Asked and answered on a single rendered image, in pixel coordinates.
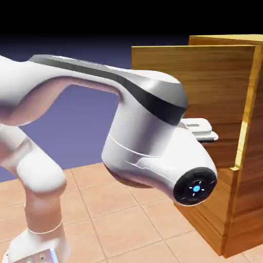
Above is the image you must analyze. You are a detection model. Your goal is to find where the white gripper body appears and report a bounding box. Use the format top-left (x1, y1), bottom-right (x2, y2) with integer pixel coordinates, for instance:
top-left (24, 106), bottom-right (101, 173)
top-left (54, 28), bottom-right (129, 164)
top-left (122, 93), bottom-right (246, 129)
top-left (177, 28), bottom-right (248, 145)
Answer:
top-left (180, 118), bottom-right (219, 142)

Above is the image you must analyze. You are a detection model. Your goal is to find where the light wood cabinet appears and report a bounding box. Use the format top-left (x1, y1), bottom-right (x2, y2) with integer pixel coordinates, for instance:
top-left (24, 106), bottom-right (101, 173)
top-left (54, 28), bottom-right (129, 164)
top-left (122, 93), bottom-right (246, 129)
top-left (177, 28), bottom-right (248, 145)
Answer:
top-left (174, 34), bottom-right (263, 259)

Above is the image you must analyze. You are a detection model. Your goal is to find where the small wood cabinet door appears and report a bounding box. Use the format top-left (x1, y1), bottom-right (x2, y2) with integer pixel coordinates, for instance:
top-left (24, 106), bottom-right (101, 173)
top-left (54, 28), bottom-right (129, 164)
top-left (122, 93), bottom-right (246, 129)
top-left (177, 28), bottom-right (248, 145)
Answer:
top-left (174, 167), bottom-right (239, 257)

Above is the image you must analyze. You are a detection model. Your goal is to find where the large wood cabinet door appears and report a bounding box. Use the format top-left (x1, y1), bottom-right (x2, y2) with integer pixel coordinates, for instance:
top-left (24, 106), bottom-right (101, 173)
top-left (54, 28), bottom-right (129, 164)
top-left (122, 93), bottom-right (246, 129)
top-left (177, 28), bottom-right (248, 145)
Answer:
top-left (131, 44), bottom-right (262, 172)

